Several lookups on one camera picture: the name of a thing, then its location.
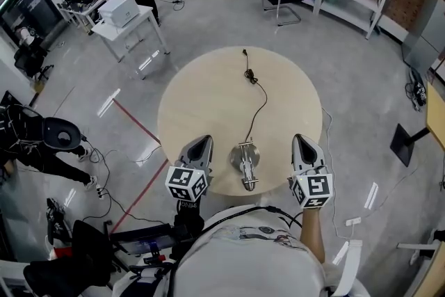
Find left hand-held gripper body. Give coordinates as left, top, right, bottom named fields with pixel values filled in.
left=164, top=163, right=213, bottom=203

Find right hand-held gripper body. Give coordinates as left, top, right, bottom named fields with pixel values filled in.
left=287, top=165, right=334, bottom=209

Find person's left forearm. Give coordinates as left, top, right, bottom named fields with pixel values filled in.
left=172, top=196, right=206, bottom=244

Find person's right forearm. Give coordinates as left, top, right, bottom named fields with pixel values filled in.
left=299, top=207, right=326, bottom=264

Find white-framed wooden table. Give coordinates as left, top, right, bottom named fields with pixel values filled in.
left=396, top=239, right=445, bottom=297

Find white desk with laptops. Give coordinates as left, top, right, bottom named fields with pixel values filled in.
left=57, top=0, right=108, bottom=34

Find black tablet screen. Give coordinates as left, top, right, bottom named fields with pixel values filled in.
left=110, top=224, right=175, bottom=255

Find white ribbed strip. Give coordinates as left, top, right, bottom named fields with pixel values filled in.
left=339, top=239, right=363, bottom=296

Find person's white shirt torso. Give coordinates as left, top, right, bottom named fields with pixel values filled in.
left=111, top=204, right=371, bottom=297

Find black swivel chair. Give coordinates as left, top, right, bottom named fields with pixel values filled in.
left=13, top=45, right=55, bottom=83
left=22, top=218, right=121, bottom=297

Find yellow table with black base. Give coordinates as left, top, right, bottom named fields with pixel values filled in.
left=389, top=81, right=445, bottom=168

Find white table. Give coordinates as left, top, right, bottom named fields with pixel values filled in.
left=90, top=5, right=171, bottom=63

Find white printer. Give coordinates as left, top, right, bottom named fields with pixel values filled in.
left=98, top=0, right=140, bottom=28

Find grey metal cabinet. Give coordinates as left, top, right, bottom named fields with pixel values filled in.
left=401, top=0, right=445, bottom=76

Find large black display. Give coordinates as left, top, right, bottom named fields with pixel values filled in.
left=0, top=0, right=65, bottom=42

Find white floor cable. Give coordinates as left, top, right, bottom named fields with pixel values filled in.
left=321, top=106, right=359, bottom=241

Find black cable tangle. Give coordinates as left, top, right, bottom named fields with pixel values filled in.
left=405, top=65, right=428, bottom=112

